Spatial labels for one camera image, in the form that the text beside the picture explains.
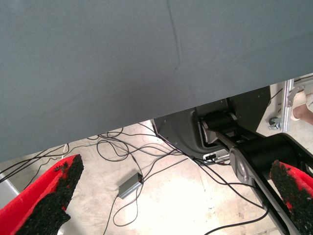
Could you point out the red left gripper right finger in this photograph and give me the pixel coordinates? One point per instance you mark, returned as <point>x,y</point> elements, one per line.
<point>298,195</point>

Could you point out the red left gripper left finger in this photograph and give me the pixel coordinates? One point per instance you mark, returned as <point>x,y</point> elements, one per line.
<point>36,208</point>

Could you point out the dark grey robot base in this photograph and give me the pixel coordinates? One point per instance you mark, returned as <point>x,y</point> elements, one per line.
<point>176,129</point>

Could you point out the grey metal table leg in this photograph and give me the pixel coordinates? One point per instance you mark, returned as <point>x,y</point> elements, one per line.
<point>7,193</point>

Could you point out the grey caster wheel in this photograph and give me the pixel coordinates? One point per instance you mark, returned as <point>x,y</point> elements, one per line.
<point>273,121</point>

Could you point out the person bare leg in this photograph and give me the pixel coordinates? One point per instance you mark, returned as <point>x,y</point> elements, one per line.
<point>302,111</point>

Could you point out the small grey metal box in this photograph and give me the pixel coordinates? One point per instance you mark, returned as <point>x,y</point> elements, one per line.
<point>129,187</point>

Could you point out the dark grey table cloth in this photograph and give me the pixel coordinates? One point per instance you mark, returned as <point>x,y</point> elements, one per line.
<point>122,61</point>

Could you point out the black robot torso frame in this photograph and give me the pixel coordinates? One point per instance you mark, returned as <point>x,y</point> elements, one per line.
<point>264,151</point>

